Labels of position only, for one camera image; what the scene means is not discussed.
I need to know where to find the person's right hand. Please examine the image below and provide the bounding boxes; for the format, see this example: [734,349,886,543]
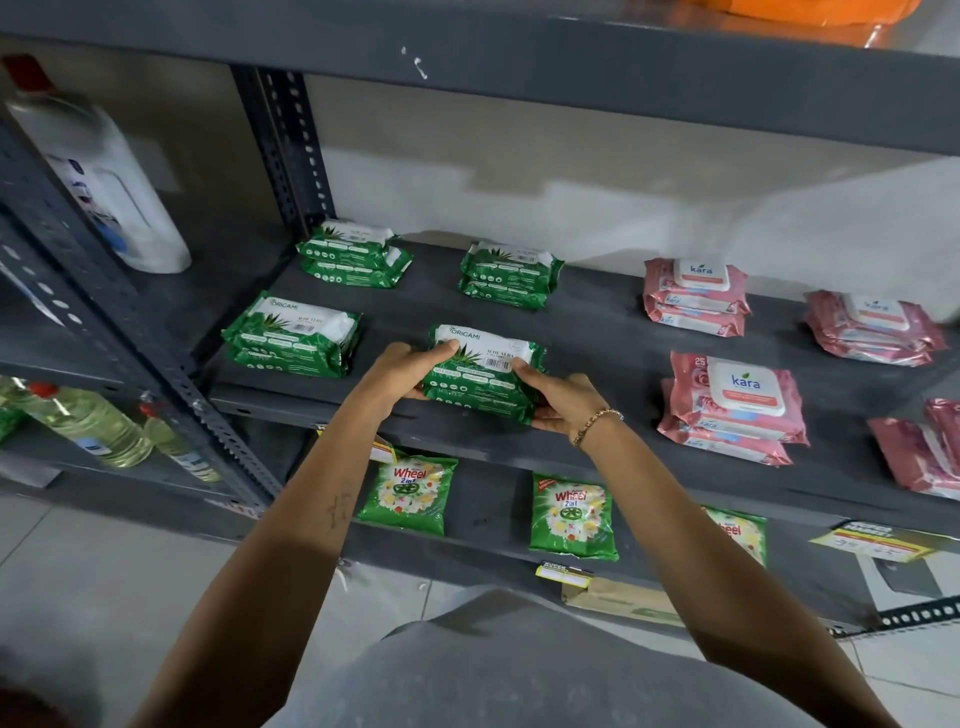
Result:
[512,357,612,445]

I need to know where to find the person's left hand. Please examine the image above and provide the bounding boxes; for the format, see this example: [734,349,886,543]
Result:
[351,339,461,423]

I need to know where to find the green wet wipes packet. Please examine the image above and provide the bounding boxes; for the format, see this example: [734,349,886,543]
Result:
[220,330,360,379]
[300,247,415,291]
[296,219,397,265]
[459,277,552,311]
[426,323,548,395]
[225,290,366,354]
[459,240,566,288]

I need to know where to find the person's right forearm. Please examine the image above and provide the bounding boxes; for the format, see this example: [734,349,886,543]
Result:
[579,417,903,728]

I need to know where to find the person's left forearm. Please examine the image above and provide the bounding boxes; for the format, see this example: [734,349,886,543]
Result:
[129,393,396,728]

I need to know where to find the green detergent powder pouch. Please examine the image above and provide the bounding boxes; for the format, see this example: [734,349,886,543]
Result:
[530,472,621,563]
[701,506,769,568]
[355,450,459,537]

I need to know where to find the pink wet wipes packet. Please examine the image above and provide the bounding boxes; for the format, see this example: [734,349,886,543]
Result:
[867,416,960,502]
[657,378,795,468]
[667,351,810,447]
[808,324,936,369]
[804,290,949,348]
[922,398,960,470]
[643,258,752,316]
[645,303,748,339]

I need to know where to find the yellow shelf price tag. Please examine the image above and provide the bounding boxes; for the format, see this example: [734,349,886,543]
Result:
[808,519,940,564]
[534,561,594,591]

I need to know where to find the brown cardboard box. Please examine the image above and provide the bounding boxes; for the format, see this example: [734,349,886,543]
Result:
[560,576,685,629]

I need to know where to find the yellow oil bottle red cap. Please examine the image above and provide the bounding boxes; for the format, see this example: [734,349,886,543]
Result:
[6,380,156,471]
[138,402,223,486]

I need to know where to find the grey shirt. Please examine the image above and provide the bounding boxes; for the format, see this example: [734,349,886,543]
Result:
[262,587,828,728]

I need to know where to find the grey metal shelving rack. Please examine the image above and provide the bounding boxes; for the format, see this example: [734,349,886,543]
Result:
[196,0,960,642]
[0,0,280,543]

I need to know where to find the white bottle with red cap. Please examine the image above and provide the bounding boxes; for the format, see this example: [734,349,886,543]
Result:
[2,54,193,276]

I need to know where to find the orange plastic item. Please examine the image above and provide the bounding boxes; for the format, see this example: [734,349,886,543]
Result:
[681,0,925,48]

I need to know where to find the gold chain bracelet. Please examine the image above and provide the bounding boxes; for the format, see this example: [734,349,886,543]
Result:
[570,408,626,450]

